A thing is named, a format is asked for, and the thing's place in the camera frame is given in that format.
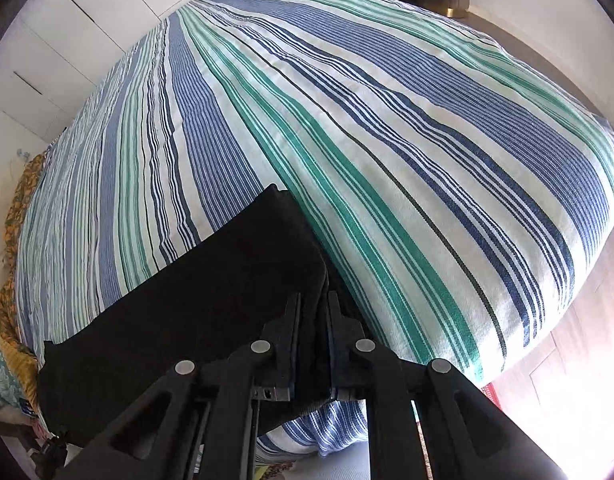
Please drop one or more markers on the teal floral pillow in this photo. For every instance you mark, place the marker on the teal floral pillow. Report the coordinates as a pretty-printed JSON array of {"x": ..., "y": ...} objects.
[{"x": 11, "y": 392}]

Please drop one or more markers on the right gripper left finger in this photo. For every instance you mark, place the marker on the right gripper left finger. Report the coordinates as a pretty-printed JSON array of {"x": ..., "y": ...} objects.
[{"x": 198, "y": 422}]

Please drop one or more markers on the white wardrobe doors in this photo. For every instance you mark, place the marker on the white wardrobe doors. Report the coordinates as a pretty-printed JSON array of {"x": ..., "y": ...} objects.
[{"x": 57, "y": 52}]

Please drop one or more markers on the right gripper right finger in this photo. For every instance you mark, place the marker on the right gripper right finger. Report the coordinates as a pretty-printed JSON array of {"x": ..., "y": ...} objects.
[{"x": 427, "y": 421}]

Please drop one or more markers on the black pants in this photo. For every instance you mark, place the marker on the black pants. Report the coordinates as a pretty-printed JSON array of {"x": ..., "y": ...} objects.
[{"x": 200, "y": 308}]

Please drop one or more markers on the striped blue green bedsheet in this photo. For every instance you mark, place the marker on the striped blue green bedsheet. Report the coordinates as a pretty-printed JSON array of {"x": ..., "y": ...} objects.
[{"x": 462, "y": 196}]

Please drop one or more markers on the orange green floral blanket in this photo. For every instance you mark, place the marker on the orange green floral blanket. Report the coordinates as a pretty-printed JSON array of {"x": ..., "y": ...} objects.
[{"x": 20, "y": 360}]

